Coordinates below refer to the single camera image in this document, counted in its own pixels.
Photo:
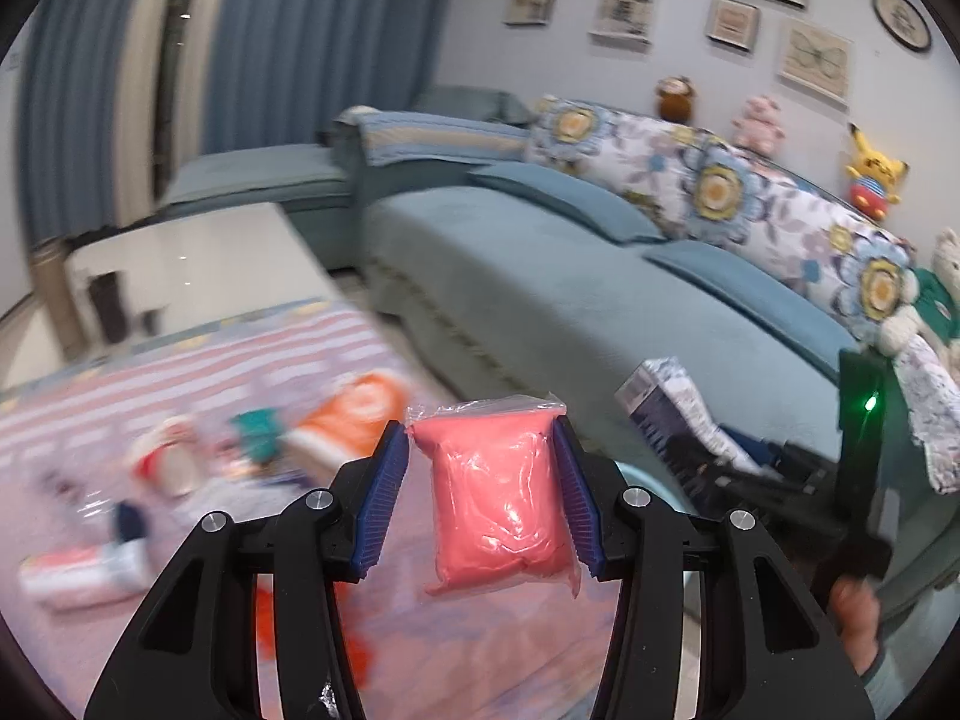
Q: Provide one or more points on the white red paper cup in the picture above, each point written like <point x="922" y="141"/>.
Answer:
<point x="167" y="458"/>

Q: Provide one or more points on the white teddy bear green shirt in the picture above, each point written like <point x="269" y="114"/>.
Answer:
<point x="929" y="307"/>

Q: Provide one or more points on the blue curtain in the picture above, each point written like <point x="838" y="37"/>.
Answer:
<point x="283" y="69"/>
<point x="66" y="117"/>

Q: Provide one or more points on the pink pig plush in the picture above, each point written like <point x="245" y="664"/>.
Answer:
<point x="759" y="127"/>

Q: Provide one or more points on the brown monkey plush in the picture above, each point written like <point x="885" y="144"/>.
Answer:
<point x="676" y="97"/>

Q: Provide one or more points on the blue pillow near right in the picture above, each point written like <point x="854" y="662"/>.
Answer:
<point x="797" y="323"/>

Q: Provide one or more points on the round picture frame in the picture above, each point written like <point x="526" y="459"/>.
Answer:
<point x="902" y="20"/>

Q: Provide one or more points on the white long carton box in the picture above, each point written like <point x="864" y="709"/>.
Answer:
<point x="664" y="403"/>

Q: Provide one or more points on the blue pillow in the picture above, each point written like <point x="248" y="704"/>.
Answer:
<point x="797" y="323"/>
<point x="588" y="205"/>

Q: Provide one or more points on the pink plastic bag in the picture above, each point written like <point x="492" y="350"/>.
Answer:
<point x="498" y="509"/>

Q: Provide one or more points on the blue pillow near left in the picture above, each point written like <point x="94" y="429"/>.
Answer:
<point x="588" y="205"/>

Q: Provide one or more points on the patchwork canvas picture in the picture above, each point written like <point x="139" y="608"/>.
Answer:
<point x="623" y="24"/>

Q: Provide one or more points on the blue curtain right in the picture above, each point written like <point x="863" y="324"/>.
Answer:
<point x="283" y="69"/>

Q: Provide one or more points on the white small box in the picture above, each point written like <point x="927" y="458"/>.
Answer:
<point x="87" y="577"/>

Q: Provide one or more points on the floral sofa back cushion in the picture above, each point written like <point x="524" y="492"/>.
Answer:
<point x="694" y="185"/>

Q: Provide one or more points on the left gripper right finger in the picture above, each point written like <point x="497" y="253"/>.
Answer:
<point x="768" y="650"/>

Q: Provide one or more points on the dark brown cup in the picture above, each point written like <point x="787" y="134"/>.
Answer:
<point x="105" y="294"/>

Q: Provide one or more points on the small heart picture frame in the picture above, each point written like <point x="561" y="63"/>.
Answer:
<point x="734" y="25"/>

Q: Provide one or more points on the teal plastic bag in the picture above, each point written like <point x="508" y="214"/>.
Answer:
<point x="258" y="434"/>

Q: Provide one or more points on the person's right hand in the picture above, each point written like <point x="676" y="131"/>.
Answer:
<point x="857" y="613"/>

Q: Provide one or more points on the blue curtain left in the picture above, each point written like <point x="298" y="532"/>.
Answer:
<point x="66" y="117"/>

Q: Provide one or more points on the butterfly picture frame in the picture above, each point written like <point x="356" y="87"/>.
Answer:
<point x="816" y="60"/>

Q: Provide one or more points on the brown thermos bottle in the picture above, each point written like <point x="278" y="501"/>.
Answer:
<point x="48" y="265"/>

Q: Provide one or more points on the white coffee table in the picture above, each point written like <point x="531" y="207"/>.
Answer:
<point x="203" y="268"/>

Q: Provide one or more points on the orange paper cup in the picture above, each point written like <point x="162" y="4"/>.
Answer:
<point x="348" y="425"/>

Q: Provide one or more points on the striped armrest cover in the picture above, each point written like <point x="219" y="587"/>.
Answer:
<point x="381" y="138"/>

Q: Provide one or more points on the yellow pikachu plush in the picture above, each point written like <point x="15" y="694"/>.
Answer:
<point x="875" y="178"/>

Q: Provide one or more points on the black keys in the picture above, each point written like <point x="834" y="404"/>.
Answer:
<point x="151" y="321"/>

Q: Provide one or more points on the teal back cushion far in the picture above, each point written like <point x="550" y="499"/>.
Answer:
<point x="474" y="104"/>

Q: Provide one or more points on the blue fabric sofa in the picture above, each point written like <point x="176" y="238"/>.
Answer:
<point x="500" y="295"/>

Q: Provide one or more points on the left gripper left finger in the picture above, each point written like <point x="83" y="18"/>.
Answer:
<point x="190" y="649"/>

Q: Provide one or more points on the white floral cloth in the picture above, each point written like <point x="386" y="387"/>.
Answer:
<point x="931" y="396"/>

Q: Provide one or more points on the pink patterned table cloth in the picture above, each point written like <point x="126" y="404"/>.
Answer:
<point x="532" y="651"/>

